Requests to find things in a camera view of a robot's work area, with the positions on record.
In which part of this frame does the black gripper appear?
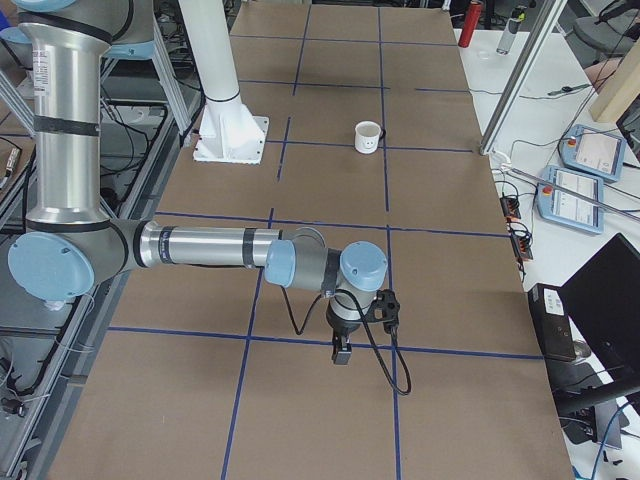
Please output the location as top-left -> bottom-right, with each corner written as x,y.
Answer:
326,310 -> 361,366

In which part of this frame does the white smiley face mug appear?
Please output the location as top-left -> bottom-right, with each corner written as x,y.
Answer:
354,120 -> 386,154

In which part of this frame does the near black usb hub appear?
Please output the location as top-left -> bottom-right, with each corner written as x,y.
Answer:
511,231 -> 533,262

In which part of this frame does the black usb hub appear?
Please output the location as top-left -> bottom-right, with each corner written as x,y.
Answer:
511,231 -> 533,262
500,195 -> 521,221

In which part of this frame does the black box with label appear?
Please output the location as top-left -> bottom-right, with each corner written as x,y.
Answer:
527,283 -> 576,362

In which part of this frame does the far black usb hub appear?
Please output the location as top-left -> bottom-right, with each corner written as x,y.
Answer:
500,195 -> 521,221

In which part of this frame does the black monitor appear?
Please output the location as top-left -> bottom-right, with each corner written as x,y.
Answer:
555,233 -> 639,415

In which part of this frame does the near teach pendant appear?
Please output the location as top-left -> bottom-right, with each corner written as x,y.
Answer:
537,166 -> 604,235

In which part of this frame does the teach pendant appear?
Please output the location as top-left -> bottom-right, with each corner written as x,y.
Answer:
537,166 -> 604,235
560,124 -> 626,183

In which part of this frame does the far teach pendant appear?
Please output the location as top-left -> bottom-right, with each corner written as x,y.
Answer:
560,124 -> 626,183

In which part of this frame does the red bottle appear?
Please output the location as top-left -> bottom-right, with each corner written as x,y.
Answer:
458,0 -> 484,48

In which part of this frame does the clear water bottle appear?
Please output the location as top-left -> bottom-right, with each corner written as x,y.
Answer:
496,5 -> 527,55

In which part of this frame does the wooden beam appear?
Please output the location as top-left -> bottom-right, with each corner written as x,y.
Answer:
588,40 -> 639,123

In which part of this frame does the black camera cable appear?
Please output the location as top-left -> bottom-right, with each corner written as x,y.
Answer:
281,285 -> 413,397

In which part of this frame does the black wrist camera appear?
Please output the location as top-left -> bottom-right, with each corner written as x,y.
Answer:
366,289 -> 400,335

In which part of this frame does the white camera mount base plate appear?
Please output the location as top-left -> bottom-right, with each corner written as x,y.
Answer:
193,99 -> 269,165

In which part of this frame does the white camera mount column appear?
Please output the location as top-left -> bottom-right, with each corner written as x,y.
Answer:
179,0 -> 240,103

